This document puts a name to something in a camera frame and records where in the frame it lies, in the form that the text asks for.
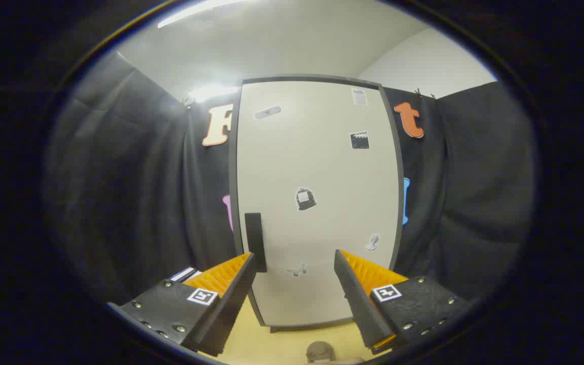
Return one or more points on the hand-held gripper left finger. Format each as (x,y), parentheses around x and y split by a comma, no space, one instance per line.
(231,304)

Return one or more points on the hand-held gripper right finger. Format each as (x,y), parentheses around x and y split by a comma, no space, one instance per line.
(360,304)

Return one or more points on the brown fuzzy shoe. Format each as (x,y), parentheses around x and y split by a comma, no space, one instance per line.
(321,351)

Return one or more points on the grey shoe cabinet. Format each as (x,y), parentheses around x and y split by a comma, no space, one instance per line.
(231,167)

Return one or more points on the white shoe cabinet door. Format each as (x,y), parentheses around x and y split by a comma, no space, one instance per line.
(312,152)

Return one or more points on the thin blue white book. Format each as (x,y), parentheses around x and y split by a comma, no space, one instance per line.
(194,275)

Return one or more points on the blue cover book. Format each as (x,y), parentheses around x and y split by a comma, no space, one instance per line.
(180,274)

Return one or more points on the black backdrop cloth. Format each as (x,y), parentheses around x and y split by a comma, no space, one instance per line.
(119,177)

